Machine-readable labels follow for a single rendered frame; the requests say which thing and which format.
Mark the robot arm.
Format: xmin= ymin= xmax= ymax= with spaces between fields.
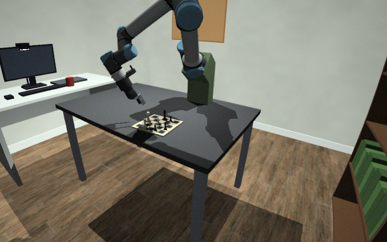
xmin=100 ymin=0 xmax=206 ymax=78

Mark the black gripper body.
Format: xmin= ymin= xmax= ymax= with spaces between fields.
xmin=111 ymin=65 xmax=138 ymax=99

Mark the cream and black chessboard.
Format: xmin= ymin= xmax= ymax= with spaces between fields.
xmin=132 ymin=114 xmax=183 ymax=136

